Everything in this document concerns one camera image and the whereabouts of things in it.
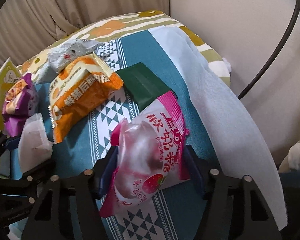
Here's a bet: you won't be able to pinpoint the white translucent packet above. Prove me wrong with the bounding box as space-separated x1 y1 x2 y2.
18 113 54 174

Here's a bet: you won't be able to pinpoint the teal patterned tablecloth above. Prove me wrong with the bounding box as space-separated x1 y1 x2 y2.
9 29 231 240

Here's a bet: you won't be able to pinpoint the pink strawberry candy packet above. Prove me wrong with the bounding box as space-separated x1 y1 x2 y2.
99 91 192 218

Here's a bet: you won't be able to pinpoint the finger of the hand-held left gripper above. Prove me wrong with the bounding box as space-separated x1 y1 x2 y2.
0 130 22 166
0 158 56 206

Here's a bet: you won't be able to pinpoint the purple snack packet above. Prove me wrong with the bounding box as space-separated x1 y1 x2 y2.
2 73 39 137

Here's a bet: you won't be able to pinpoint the grey snack packet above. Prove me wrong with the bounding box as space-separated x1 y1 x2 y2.
47 39 103 75

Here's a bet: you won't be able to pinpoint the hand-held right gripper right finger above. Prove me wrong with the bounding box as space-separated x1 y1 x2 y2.
184 144 282 240

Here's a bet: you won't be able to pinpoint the dark green packet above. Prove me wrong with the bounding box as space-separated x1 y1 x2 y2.
115 62 177 112

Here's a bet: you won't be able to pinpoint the beige pleated curtain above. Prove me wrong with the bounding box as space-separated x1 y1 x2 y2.
0 0 172 63

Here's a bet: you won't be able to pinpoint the black curved lamp pole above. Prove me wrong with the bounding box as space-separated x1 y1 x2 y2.
236 2 300 99

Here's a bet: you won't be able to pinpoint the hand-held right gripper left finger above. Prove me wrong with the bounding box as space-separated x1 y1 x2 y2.
21 148 119 240

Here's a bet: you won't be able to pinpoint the floral striped blanket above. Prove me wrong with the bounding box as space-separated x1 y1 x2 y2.
15 10 232 86

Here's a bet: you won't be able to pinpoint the orange snack packet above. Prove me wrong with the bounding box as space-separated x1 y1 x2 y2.
48 54 124 143

